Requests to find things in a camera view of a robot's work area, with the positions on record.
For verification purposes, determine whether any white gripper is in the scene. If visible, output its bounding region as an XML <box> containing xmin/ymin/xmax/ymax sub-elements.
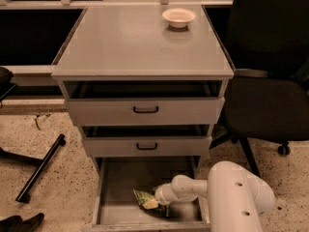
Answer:
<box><xmin>142</xmin><ymin>184</ymin><xmax>176</xmax><ymax>210</ymax></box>

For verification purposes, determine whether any green jalapeno chip bag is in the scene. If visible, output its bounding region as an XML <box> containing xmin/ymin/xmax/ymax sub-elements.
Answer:
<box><xmin>133</xmin><ymin>188</ymin><xmax>169</xmax><ymax>217</ymax></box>

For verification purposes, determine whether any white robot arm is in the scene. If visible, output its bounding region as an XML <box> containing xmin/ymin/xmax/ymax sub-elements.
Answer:
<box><xmin>134</xmin><ymin>161</ymin><xmax>275</xmax><ymax>232</ymax></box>

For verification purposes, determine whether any bottom grey drawer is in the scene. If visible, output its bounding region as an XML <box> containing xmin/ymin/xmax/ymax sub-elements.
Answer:
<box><xmin>83</xmin><ymin>157</ymin><xmax>211</xmax><ymax>232</ymax></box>

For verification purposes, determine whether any grey drawer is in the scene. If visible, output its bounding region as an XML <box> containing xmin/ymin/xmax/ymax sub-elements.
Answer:
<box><xmin>63</xmin><ymin>80</ymin><xmax>226</xmax><ymax>128</ymax></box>
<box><xmin>83</xmin><ymin>157</ymin><xmax>211</xmax><ymax>232</ymax></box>
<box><xmin>82</xmin><ymin>125</ymin><xmax>211</xmax><ymax>157</ymax></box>

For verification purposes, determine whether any middle grey drawer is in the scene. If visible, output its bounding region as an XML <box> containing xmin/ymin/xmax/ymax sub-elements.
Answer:
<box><xmin>82</xmin><ymin>125</ymin><xmax>211</xmax><ymax>157</ymax></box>

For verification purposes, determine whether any top grey drawer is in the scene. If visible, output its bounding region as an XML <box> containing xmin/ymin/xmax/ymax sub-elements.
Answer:
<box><xmin>63</xmin><ymin>80</ymin><xmax>226</xmax><ymax>128</ymax></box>

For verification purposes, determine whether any grey drawer cabinet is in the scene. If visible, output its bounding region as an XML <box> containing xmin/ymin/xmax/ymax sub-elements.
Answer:
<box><xmin>50</xmin><ymin>4</ymin><xmax>235</xmax><ymax>232</ymax></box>

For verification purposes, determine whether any black chair base leg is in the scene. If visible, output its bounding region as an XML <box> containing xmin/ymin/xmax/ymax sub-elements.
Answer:
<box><xmin>0</xmin><ymin>133</ymin><xmax>66</xmax><ymax>203</ymax></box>

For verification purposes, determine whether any black object bottom left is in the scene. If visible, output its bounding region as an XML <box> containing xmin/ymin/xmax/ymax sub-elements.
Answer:
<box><xmin>0</xmin><ymin>213</ymin><xmax>44</xmax><ymax>232</ymax></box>

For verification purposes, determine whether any white paper bowl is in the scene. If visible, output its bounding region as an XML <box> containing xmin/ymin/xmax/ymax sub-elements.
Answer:
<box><xmin>162</xmin><ymin>8</ymin><xmax>196</xmax><ymax>28</ymax></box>

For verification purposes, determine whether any black chair seat left edge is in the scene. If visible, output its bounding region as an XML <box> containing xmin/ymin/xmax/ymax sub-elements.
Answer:
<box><xmin>0</xmin><ymin>67</ymin><xmax>17</xmax><ymax>102</ymax></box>

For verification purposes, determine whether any black office chair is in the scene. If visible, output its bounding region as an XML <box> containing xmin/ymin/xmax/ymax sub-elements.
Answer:
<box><xmin>211</xmin><ymin>0</ymin><xmax>309</xmax><ymax>174</ymax></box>

